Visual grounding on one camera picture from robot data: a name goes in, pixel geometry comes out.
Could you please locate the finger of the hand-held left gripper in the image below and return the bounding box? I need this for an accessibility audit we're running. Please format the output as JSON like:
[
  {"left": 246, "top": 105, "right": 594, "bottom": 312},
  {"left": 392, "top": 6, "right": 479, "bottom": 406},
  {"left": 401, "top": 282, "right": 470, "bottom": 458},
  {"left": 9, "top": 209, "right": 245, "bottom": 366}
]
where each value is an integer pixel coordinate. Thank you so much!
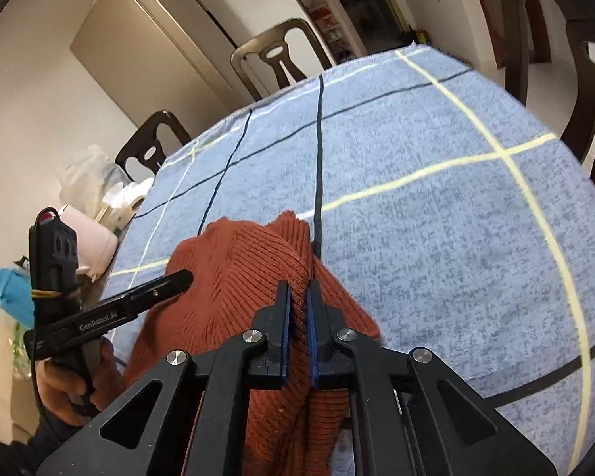
[{"left": 100, "top": 269, "right": 195, "bottom": 321}]

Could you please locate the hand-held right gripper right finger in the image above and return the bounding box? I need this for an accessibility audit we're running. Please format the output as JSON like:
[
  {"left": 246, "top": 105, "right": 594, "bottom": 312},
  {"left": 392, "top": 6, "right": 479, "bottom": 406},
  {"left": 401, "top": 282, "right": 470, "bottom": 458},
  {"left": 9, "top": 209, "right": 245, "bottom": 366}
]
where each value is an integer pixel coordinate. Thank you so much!
[{"left": 305, "top": 279, "right": 559, "bottom": 476}]

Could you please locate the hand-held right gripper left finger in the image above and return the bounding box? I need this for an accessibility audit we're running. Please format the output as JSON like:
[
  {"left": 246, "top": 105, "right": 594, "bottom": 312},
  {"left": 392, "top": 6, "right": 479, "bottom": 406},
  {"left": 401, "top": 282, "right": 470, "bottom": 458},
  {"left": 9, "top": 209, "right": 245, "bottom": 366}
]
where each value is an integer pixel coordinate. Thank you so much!
[{"left": 37, "top": 280, "right": 293, "bottom": 476}]

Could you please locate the rust red knit sweater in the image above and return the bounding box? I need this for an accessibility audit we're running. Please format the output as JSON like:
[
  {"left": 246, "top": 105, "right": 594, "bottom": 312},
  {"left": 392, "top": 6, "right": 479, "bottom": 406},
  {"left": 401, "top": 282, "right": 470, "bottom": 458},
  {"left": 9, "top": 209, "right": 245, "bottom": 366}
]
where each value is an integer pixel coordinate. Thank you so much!
[{"left": 121, "top": 211, "right": 382, "bottom": 476}]

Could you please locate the person's left hand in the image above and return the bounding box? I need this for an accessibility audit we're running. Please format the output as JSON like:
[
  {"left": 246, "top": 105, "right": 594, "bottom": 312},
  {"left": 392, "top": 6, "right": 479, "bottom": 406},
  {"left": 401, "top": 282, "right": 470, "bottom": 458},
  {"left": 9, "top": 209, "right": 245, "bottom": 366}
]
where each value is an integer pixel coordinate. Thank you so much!
[{"left": 35, "top": 340, "right": 126, "bottom": 427}]

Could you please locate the pale pink pot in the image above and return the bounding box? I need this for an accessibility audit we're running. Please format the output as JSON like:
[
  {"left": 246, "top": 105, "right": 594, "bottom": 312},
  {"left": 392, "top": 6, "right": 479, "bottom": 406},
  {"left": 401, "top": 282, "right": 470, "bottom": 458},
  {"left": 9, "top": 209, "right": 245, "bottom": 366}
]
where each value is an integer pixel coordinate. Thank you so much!
[{"left": 59, "top": 205, "right": 119, "bottom": 283}]

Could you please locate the blue plastic bag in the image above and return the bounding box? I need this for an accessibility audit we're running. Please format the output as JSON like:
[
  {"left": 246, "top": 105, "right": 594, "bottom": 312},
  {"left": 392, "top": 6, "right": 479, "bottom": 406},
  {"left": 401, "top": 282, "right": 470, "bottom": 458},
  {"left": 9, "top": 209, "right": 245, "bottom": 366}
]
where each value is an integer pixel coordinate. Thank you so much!
[{"left": 0, "top": 265, "right": 35, "bottom": 328}]

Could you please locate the clear plastic bag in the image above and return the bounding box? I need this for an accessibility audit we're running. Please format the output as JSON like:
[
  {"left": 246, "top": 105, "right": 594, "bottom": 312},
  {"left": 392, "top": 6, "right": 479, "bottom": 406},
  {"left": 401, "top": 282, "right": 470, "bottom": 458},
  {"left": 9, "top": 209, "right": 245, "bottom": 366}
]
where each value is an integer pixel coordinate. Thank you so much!
[{"left": 57, "top": 145, "right": 130, "bottom": 219}]

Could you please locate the white paper towel roll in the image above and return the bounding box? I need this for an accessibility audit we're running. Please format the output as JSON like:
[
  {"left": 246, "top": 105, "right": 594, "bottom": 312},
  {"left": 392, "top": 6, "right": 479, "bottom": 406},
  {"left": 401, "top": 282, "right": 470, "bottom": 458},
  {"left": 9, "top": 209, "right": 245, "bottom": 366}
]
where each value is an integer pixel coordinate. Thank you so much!
[{"left": 102, "top": 181, "right": 154, "bottom": 231}]

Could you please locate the dark brown dining chair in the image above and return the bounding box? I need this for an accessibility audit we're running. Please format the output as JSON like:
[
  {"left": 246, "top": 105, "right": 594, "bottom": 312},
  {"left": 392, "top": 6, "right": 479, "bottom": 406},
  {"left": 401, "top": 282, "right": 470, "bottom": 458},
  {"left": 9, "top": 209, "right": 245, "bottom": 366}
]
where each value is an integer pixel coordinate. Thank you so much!
[
  {"left": 497, "top": 0, "right": 595, "bottom": 209},
  {"left": 115, "top": 110, "right": 193, "bottom": 182},
  {"left": 230, "top": 18, "right": 334, "bottom": 101}
]

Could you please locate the blue checked blanket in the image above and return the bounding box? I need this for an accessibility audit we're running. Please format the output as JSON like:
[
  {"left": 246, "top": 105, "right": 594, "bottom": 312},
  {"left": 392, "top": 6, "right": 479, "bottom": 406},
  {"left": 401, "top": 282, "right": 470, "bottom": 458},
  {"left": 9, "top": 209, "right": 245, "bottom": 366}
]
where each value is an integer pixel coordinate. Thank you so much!
[{"left": 102, "top": 44, "right": 595, "bottom": 472}]

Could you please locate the champagne refrigerator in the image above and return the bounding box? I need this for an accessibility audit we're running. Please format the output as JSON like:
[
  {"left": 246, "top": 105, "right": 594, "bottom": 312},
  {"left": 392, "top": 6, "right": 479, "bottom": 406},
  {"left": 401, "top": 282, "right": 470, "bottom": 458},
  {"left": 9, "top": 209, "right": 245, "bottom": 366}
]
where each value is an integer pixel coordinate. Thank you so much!
[{"left": 69, "top": 0, "right": 338, "bottom": 115}]

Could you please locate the dark glass doorway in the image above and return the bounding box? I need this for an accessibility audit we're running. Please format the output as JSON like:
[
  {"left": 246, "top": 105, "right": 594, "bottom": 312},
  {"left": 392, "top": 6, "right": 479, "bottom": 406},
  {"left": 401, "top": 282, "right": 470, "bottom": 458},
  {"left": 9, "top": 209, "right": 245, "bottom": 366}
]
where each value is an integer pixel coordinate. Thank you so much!
[{"left": 273, "top": 0, "right": 417, "bottom": 60}]

